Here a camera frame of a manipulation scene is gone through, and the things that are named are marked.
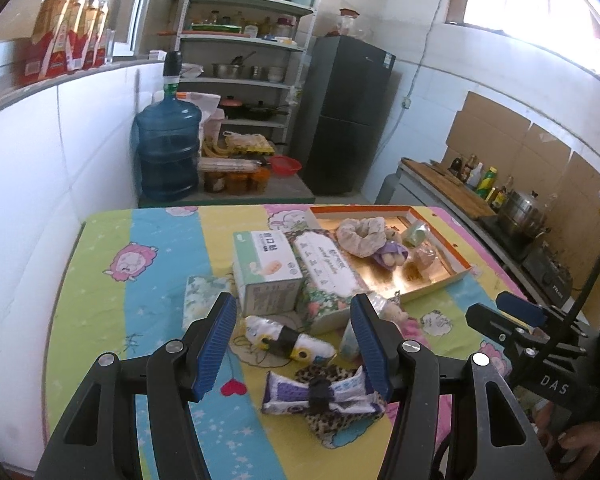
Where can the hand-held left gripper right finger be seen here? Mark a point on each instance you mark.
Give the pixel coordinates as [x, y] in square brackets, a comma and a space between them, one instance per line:
[372, 350]

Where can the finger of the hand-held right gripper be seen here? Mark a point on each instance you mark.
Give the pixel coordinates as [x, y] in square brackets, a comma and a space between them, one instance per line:
[522, 310]
[490, 325]

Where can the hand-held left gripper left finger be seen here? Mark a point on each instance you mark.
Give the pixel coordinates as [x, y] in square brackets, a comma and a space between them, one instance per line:
[215, 345]

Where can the green floral small tissue pack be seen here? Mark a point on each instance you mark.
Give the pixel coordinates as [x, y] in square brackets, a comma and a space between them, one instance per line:
[200, 300]

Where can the white yellow banded packet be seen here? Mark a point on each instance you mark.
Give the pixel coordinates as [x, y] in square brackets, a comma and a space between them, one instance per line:
[315, 350]

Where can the orange cardboard tray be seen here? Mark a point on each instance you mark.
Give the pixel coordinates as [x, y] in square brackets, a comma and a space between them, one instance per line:
[375, 280]

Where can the purple white banded packet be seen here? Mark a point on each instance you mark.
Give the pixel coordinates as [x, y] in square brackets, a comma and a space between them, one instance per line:
[285, 392]

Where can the leopard print cloth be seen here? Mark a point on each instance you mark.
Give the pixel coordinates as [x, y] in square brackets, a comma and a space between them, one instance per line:
[330, 425]

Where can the beige plush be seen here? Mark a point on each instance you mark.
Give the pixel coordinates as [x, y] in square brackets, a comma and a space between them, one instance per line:
[422, 260]

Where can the purple dressed plush bear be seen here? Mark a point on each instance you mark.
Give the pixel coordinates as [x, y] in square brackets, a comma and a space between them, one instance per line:
[390, 252]

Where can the beige lace scrunchie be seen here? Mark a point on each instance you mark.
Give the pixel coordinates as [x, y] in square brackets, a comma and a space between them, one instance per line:
[350, 235]

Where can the green soft toy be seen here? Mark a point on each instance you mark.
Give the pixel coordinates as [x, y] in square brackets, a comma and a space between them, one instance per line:
[415, 234]

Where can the grey gas stove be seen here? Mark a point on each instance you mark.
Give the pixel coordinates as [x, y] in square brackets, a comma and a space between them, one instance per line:
[550, 280]

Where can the white green carton box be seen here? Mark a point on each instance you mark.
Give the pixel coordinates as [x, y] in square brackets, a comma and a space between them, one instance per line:
[265, 265]

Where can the steel cooking pot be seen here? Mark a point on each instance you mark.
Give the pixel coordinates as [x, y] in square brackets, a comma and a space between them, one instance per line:
[522, 212]

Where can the green yellow bottle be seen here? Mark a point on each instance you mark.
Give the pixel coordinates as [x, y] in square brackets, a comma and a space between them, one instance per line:
[487, 185]

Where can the wooden cutting board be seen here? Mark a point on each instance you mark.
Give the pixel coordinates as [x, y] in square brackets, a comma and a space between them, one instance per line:
[450, 190]

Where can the white condiment bottle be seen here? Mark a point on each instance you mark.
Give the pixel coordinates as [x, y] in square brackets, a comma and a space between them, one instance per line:
[473, 178]

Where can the grey kitchen counter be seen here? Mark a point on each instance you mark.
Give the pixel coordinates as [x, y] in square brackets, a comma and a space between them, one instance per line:
[410, 195]

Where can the dark sauce bottle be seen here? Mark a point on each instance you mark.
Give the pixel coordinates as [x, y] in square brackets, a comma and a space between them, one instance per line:
[456, 169]

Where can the pack of dried noodles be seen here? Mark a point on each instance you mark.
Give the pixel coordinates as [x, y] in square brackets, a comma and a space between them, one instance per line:
[227, 165]

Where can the red plastic basket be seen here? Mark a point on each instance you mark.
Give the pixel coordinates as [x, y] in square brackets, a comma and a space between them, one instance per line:
[285, 165]

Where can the bunch of bananas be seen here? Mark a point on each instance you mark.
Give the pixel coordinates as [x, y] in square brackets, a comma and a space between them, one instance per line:
[212, 149]

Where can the dark grey fridge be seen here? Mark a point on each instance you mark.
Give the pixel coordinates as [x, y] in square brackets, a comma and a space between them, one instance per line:
[340, 150]

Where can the blue water jug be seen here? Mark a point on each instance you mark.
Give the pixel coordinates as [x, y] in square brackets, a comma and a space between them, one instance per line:
[167, 145]

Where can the red lidded pot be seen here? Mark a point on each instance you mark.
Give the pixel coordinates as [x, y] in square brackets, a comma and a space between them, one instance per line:
[231, 108]

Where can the black wok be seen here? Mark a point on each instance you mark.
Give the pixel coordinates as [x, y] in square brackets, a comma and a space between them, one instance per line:
[265, 111]

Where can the white plastic bag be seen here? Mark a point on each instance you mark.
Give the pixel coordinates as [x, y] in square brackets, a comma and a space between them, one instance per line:
[202, 105]

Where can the steel bowl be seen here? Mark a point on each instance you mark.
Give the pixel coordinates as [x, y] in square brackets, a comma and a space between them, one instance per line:
[227, 71]

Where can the black water pump dispenser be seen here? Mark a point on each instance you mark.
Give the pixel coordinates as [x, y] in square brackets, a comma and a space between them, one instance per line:
[172, 67]

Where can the small white box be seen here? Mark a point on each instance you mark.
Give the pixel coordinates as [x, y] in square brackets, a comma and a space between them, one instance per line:
[157, 55]

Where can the high bright window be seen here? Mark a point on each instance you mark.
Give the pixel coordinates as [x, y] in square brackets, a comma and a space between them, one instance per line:
[520, 10]

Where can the white metal shelf rack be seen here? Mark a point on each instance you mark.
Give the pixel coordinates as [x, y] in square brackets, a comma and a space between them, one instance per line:
[240, 36]

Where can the clear drinking glass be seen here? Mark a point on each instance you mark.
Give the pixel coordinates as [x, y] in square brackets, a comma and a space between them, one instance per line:
[110, 49]

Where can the glass jar red lid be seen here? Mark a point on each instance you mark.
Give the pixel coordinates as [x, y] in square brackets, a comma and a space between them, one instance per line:
[352, 25]

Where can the sliding window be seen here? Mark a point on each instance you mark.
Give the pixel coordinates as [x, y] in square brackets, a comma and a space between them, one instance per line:
[140, 0]

